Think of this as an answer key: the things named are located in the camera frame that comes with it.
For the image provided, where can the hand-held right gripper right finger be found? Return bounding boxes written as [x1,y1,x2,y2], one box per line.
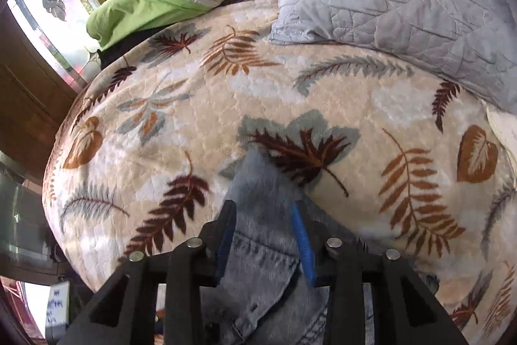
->
[291,200,471,345]

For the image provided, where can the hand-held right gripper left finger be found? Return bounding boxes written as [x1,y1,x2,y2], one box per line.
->
[60,200,237,345]

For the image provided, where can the light blue denim pants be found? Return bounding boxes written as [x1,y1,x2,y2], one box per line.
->
[155,147,441,345]

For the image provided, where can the cream leaf print blanket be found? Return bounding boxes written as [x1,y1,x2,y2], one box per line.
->
[42,0,517,345]

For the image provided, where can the white paper sign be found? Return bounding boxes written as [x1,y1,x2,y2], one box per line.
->
[44,280,76,342]

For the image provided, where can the glass cabinet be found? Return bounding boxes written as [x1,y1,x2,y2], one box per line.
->
[0,161,62,270]

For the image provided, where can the cream pillow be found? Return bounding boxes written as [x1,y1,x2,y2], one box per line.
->
[486,102,517,154]

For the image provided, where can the wooden window frame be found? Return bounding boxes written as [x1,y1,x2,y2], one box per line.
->
[0,0,140,184]

